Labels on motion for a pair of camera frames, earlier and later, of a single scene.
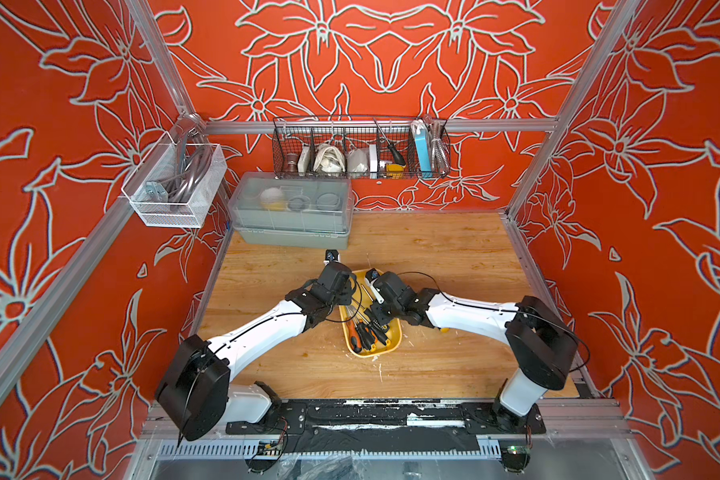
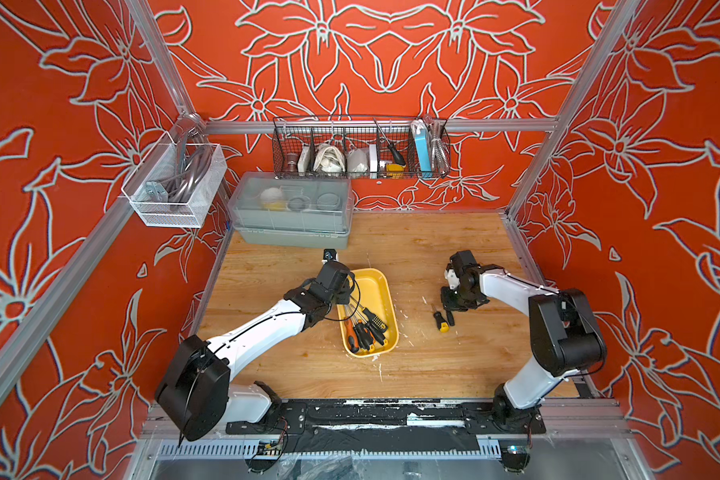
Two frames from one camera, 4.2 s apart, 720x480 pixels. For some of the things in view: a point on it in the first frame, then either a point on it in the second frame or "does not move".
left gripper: x=347 y=294 does not move
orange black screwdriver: x=354 y=337 does not move
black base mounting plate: x=384 y=417 does not move
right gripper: x=378 y=318 to x=447 y=303
